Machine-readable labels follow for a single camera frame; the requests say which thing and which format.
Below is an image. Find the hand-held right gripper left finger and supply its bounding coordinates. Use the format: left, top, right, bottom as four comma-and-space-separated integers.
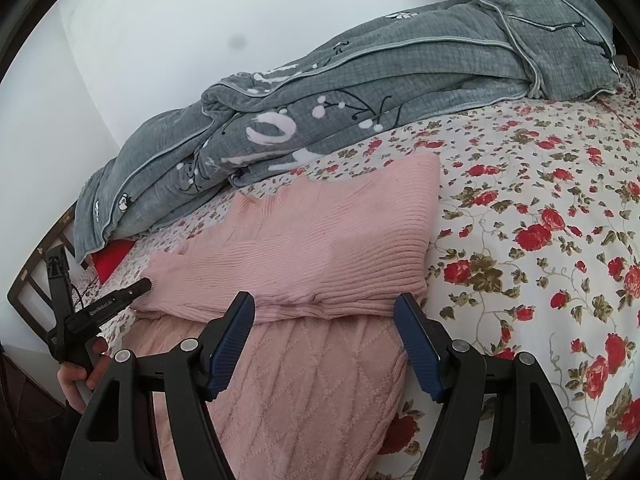
60, 291, 257, 480

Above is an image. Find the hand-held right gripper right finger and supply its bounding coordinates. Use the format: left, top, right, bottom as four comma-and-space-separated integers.
393, 292, 586, 480

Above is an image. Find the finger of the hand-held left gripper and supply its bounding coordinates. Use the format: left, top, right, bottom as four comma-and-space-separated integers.
119, 279, 153, 307

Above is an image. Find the pink knit sweater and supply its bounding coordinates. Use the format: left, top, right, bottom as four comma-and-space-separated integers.
107, 152, 442, 480

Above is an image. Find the person's left forearm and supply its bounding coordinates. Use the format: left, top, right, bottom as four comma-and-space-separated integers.
0, 352, 87, 480

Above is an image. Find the person's left hand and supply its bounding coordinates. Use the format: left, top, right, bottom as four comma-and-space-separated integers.
56, 336, 111, 414

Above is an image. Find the red cloth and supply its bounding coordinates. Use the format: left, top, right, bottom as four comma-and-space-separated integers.
91, 240, 136, 284

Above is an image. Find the dark wooden headboard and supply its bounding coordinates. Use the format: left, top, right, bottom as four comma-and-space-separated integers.
7, 202, 82, 332

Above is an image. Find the floral bed sheet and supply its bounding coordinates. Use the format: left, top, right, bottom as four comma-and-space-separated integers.
92, 67, 640, 480

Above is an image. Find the grey patterned quilt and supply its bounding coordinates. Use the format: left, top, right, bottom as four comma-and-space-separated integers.
74, 0, 623, 267

